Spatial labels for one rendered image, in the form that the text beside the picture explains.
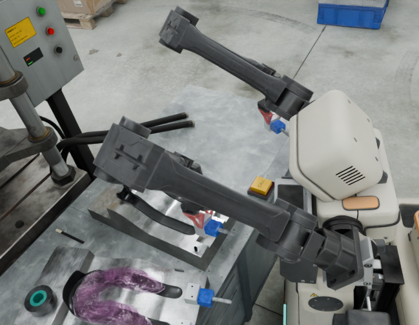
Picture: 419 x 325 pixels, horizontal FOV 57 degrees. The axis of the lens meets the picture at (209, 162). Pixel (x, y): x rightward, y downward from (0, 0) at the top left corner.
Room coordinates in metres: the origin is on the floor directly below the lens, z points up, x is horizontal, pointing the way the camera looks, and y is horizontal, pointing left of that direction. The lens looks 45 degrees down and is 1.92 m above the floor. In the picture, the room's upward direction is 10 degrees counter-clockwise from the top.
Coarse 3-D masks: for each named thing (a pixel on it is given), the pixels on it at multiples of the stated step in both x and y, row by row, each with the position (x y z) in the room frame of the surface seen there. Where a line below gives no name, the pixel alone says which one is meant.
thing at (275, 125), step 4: (272, 112) 1.17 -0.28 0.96; (272, 116) 1.15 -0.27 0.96; (276, 116) 1.14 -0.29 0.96; (264, 120) 1.15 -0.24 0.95; (272, 120) 1.12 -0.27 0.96; (276, 120) 1.13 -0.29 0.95; (264, 124) 1.15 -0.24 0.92; (268, 124) 1.13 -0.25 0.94; (272, 124) 1.11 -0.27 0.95; (276, 124) 1.11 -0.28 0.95; (280, 124) 1.10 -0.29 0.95; (284, 124) 1.10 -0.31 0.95; (268, 128) 1.13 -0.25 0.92; (272, 128) 1.11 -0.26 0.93; (276, 128) 1.09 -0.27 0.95; (280, 128) 1.09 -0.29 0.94; (284, 128) 1.10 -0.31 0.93; (276, 132) 1.09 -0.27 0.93; (280, 132) 1.09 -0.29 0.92; (284, 132) 1.07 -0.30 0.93; (288, 132) 1.07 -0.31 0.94; (288, 136) 1.05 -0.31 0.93
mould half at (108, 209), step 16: (112, 192) 0.99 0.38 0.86; (144, 192) 0.90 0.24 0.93; (160, 192) 0.91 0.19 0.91; (96, 208) 0.93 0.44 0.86; (112, 208) 0.85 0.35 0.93; (128, 208) 0.84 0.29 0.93; (160, 208) 0.85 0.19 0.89; (176, 208) 0.84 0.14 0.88; (112, 224) 0.87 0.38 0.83; (128, 224) 0.81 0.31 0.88; (144, 224) 0.79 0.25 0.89; (160, 224) 0.79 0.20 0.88; (192, 224) 0.76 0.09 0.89; (224, 224) 0.75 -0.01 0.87; (144, 240) 0.78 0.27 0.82; (160, 240) 0.73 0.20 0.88; (176, 240) 0.71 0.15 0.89; (192, 240) 0.70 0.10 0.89; (224, 240) 0.74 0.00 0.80; (176, 256) 0.70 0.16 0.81; (192, 256) 0.65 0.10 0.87; (208, 256) 0.66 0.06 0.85
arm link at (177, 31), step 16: (176, 16) 0.96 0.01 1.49; (160, 32) 1.00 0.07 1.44; (176, 32) 0.93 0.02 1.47; (192, 32) 0.92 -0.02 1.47; (192, 48) 0.91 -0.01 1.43; (208, 48) 0.90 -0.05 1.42; (224, 48) 0.91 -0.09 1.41; (224, 64) 0.88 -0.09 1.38; (240, 64) 0.88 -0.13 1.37; (256, 80) 0.86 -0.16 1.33; (272, 80) 0.86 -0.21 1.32; (288, 80) 0.86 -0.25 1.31; (272, 96) 0.84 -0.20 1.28; (304, 96) 0.83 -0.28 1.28
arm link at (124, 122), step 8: (120, 120) 0.52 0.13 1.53; (128, 120) 0.51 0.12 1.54; (128, 128) 0.50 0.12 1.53; (136, 128) 0.50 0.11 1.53; (144, 128) 0.51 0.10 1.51; (144, 136) 0.52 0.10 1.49; (168, 152) 0.70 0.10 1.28; (176, 160) 0.66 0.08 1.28; (184, 160) 0.71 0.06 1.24; (96, 168) 0.46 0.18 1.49; (96, 176) 0.45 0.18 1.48; (104, 176) 0.45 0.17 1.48
